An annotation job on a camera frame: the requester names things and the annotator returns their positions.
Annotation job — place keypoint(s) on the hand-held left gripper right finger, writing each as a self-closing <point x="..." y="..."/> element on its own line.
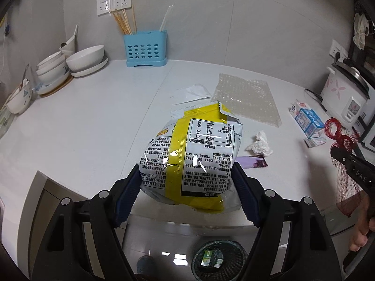
<point x="248" y="200"/>

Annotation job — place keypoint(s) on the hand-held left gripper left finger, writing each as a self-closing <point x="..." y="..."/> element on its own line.
<point x="126" y="200"/>

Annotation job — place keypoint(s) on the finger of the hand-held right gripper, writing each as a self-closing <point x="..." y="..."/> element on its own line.
<point x="341" y="156"/>

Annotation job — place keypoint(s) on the red mesh bag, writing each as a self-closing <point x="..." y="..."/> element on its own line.
<point x="348" y="187"/>

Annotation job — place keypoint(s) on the black mesh trash bin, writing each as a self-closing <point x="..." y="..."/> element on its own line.
<point x="231" y="257"/>

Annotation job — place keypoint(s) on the yellow and white snack bag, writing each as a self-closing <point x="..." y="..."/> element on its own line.
<point x="190" y="158"/>

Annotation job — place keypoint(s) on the clear bubble wrap sheet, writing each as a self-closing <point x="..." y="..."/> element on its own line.
<point x="246" y="99"/>

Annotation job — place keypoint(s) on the person's right hand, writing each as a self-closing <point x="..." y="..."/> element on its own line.
<point x="361" y="228"/>

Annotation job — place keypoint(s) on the small white carton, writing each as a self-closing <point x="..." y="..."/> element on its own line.
<point x="316" y="142"/>

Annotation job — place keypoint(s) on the purple snack wrapper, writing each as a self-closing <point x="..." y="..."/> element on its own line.
<point x="255" y="162"/>

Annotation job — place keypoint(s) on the blue and white milk carton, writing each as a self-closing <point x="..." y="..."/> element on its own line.
<point x="307" y="120"/>

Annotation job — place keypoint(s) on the crumpled white tissue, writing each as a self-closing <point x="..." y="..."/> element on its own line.
<point x="260" y="145"/>

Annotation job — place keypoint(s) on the white rice cooker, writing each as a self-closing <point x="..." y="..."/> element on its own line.
<point x="339" y="93"/>

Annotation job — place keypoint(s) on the person's shoe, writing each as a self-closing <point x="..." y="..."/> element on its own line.
<point x="146" y="265"/>

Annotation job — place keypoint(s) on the green carton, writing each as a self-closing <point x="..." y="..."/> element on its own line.
<point x="209" y="259"/>

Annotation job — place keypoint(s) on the grey base cabinet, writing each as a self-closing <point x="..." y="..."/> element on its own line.
<point x="52" y="187"/>

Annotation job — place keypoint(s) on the clear plastic wrapper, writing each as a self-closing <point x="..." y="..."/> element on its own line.
<point x="193" y="93"/>

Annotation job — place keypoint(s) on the hanging white cloth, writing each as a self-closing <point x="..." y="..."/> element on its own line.
<point x="360" y="30"/>

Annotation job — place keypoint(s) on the round wooden trivet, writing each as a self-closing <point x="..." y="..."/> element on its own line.
<point x="63" y="89"/>

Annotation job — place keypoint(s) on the white ribbed plate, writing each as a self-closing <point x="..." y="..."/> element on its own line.
<point x="93" y="70"/>

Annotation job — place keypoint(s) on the white patterned plate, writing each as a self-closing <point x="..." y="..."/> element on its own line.
<point x="47" y="89"/>

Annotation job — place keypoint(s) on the small white patterned bowl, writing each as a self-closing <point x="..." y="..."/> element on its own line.
<point x="19" y="101"/>

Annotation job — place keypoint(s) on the large white bowl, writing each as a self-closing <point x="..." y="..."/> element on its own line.
<point x="86" y="58"/>

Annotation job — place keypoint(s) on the blue perforated utensil holder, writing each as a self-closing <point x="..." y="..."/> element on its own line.
<point x="145" y="49"/>

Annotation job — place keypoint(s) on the white ceramic spoon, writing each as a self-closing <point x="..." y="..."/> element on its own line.
<point x="70" y="42"/>

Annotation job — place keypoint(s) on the bundle of wooden chopsticks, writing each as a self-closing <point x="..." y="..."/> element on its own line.
<point x="126" y="23"/>

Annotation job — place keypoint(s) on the white plastic straw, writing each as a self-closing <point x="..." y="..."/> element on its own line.
<point x="165" y="19"/>

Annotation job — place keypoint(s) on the white wall outlet with plug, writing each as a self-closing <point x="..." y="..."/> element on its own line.
<point x="337" y="48"/>

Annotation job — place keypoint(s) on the white wall socket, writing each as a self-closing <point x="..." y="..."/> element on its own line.
<point x="123" y="0"/>
<point x="104" y="5"/>

